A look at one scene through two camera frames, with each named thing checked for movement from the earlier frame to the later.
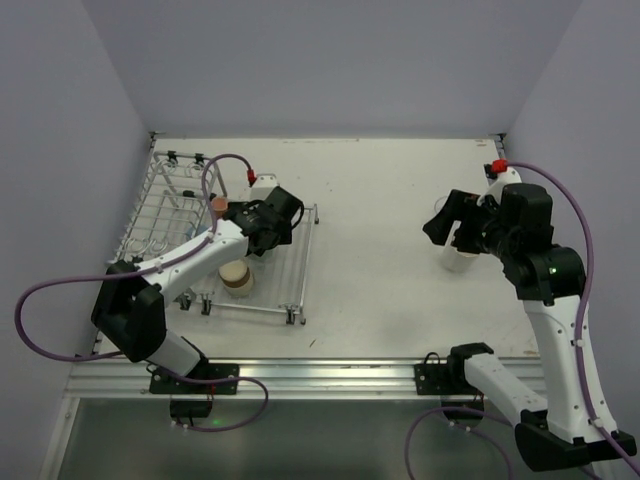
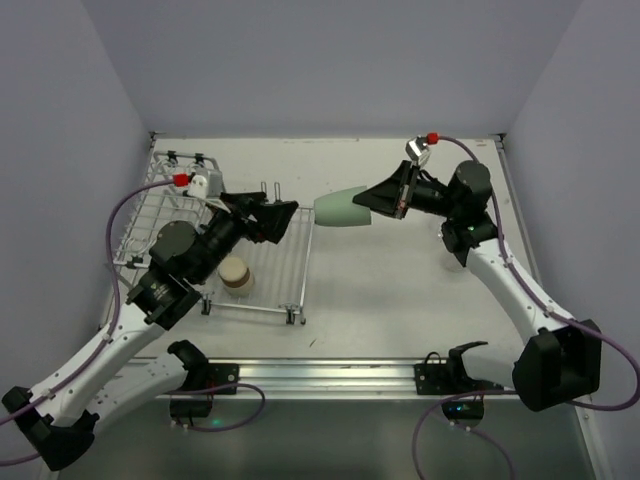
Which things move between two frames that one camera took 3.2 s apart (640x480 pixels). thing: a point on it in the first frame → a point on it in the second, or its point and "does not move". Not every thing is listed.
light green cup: [267, 257] → [338, 209]
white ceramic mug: [457, 261] does not move
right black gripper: [461, 220] → [405, 190]
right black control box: [455, 415] does not move
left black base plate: [161, 382] does not move
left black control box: [190, 408] does not move
